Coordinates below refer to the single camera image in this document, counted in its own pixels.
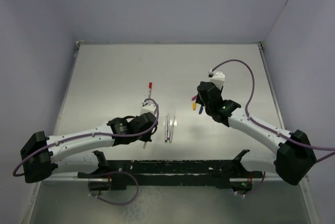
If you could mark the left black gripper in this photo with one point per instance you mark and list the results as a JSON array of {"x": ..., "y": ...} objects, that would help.
[{"x": 147, "y": 137}]

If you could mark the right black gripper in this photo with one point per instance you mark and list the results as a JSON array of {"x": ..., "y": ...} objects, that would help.
[{"x": 198, "y": 100}]

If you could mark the red white pen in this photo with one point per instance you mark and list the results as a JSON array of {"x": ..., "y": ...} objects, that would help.
[{"x": 149, "y": 91}]

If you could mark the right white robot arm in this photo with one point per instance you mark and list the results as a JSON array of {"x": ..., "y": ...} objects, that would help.
[{"x": 292, "y": 156}]

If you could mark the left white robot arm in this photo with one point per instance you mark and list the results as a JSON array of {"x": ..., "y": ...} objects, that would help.
[{"x": 40, "y": 154}]

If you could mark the black tipped white pen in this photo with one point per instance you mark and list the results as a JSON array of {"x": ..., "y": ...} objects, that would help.
[{"x": 165, "y": 131}]

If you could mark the purple tipped white pen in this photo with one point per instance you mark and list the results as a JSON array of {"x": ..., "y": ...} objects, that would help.
[{"x": 167, "y": 127}]

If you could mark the green tipped white pen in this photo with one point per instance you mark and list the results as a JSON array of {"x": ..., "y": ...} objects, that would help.
[{"x": 172, "y": 130}]

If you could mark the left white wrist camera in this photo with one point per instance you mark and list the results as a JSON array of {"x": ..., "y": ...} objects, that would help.
[{"x": 148, "y": 106}]

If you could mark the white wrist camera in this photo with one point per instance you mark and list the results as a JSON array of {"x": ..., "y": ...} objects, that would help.
[
  {"x": 217, "y": 78},
  {"x": 148, "y": 106}
]

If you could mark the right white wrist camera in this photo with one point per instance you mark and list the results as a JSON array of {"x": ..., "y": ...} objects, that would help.
[{"x": 217, "y": 78}]

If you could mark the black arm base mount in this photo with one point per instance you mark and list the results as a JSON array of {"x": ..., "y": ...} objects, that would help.
[{"x": 198, "y": 173}]

